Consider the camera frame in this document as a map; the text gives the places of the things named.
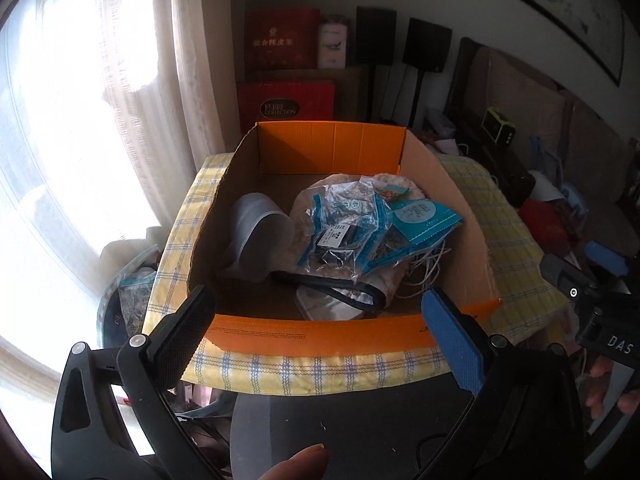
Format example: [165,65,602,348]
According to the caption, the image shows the white cable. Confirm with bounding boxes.
[394,238,452,302]

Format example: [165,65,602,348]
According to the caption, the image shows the teal square packet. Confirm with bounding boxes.
[390,198,462,248]

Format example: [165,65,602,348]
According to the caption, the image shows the bag of dried noodles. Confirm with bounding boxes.
[361,184,447,274]

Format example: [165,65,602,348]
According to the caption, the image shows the small bag with black item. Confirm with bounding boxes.
[295,180,387,282]

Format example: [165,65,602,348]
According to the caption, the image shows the orange-lined cardboard box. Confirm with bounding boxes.
[189,122,500,358]

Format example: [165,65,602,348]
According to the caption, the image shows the fluffy beige oven mitt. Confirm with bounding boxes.
[274,174,425,309]

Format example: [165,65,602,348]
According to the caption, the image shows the translucent plastic measuring cup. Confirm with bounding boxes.
[224,192,294,283]

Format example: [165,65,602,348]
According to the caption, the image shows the person's right hand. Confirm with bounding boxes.
[586,356,640,419]

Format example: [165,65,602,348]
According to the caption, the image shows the person's left hand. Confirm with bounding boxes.
[259,443,329,480]

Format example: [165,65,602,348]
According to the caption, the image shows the yellow plaid tablecloth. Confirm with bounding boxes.
[143,154,570,396]

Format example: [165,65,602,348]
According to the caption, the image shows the brown upholstered headboard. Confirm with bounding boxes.
[445,38,639,257]

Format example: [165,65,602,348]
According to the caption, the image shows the zip bag of dried herbs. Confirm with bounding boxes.
[118,266,156,336]

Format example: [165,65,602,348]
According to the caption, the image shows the green digital clock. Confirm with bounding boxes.
[482,106,516,148]

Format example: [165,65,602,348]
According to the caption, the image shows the right black speaker on stand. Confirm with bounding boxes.
[401,18,452,127]

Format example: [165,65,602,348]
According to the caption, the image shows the black speaker on stand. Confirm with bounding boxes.
[355,6,397,122]
[401,18,452,127]

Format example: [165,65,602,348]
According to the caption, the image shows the left black speaker on stand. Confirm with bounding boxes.
[355,6,397,122]

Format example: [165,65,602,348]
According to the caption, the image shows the white sheer curtain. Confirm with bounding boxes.
[0,0,241,401]

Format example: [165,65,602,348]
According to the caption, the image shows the white cylindrical canister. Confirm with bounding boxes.
[318,14,348,70]

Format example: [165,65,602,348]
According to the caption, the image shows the red Ferrero gift box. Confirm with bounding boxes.
[236,80,335,133]

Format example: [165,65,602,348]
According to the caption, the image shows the red tea gift bag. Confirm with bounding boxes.
[244,8,321,73]

